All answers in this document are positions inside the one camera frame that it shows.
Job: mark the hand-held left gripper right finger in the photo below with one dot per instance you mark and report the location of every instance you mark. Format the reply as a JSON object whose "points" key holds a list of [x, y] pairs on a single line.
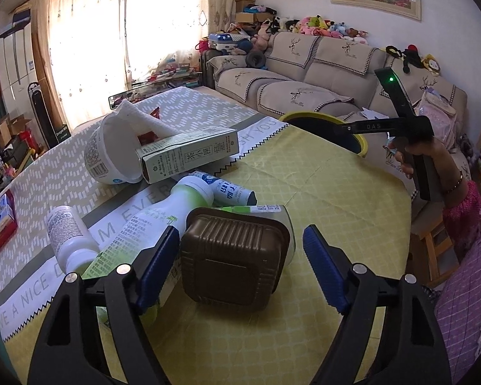
{"points": [[324, 268]]}

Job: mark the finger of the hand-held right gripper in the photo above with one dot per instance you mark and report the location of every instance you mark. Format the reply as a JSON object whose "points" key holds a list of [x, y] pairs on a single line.
{"points": [[360, 127]]}

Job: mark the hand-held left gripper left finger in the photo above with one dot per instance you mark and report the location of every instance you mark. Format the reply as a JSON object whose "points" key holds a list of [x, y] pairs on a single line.
{"points": [[160, 264]]}

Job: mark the green white plastic bottle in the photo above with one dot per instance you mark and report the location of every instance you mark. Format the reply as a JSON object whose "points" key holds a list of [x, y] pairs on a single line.
{"points": [[144, 228]]}

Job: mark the yellow rimmed black bin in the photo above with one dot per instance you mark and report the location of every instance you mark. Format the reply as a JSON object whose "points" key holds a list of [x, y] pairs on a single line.
{"points": [[304, 122]]}

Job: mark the brown ribbed plastic tray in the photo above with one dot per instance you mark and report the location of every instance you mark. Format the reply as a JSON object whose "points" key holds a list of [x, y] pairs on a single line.
{"points": [[228, 264]]}

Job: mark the blue white small bottle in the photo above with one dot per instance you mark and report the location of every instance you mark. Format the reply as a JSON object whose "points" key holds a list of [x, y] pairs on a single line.
{"points": [[224, 190]]}

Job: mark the white pill bottle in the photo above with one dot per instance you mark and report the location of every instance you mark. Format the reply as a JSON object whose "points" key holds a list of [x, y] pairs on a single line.
{"points": [[66, 228]]}

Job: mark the green white tea carton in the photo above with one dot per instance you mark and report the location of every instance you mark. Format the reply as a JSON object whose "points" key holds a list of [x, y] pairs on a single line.
{"points": [[184, 156]]}

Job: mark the white instant noodle cup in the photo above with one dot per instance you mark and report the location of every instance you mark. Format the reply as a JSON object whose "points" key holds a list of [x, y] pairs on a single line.
{"points": [[104, 148]]}

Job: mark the white paper napkin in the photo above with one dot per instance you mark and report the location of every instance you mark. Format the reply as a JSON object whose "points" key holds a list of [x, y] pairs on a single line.
{"points": [[140, 122]]}

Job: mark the red snack wrapper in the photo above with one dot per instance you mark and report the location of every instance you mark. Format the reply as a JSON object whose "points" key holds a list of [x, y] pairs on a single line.
{"points": [[155, 112]]}

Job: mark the person's right hand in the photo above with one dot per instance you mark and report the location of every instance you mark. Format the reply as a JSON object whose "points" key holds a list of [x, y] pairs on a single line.
{"points": [[445, 164]]}

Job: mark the pink bag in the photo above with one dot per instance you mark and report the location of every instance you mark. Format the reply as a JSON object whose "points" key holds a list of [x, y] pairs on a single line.
{"points": [[437, 112]]}

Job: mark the black plush toy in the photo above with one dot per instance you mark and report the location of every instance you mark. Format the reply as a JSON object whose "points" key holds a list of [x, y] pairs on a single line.
{"points": [[405, 56]]}

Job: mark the yellow lion plush toy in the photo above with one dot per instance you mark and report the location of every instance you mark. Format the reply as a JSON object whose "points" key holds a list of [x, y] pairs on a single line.
{"points": [[431, 64]]}

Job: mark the beige sofa with deer covers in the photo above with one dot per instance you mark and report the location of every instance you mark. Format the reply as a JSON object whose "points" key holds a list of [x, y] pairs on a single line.
{"points": [[288, 88]]}

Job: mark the pile of plush toys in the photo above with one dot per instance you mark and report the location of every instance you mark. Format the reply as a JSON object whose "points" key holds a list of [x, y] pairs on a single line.
{"points": [[324, 26]]}

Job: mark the wooden stool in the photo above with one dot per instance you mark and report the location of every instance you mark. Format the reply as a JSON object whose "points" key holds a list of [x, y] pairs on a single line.
{"points": [[437, 248]]}

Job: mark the purple checkered garment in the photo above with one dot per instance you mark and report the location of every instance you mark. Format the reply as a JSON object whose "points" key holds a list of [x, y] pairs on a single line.
{"points": [[469, 313]]}

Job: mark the blue star cushion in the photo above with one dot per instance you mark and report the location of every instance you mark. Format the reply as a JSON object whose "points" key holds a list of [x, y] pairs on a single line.
{"points": [[226, 41]]}

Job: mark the dark green box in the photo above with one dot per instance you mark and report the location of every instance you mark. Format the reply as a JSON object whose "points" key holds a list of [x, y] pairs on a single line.
{"points": [[63, 135]]}

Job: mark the blue white tissue pack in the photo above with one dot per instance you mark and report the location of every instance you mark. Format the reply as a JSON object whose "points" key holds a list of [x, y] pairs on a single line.
{"points": [[2, 214]]}

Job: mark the glass coffee table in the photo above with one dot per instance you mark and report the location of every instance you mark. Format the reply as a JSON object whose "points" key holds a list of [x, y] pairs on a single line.
{"points": [[144, 88]]}

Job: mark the black white tower fan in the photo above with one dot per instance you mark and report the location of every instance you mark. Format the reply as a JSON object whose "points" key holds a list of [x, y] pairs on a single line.
{"points": [[40, 116]]}

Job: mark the open brown cardboard boxes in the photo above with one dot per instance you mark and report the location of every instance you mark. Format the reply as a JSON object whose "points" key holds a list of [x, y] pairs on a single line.
{"points": [[16, 128]]}

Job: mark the cream sheer curtains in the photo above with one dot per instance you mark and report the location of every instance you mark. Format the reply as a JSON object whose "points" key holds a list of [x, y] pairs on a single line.
{"points": [[104, 28]]}

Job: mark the white standing air conditioner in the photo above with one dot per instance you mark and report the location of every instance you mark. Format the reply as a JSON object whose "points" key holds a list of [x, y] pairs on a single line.
{"points": [[12, 60]]}

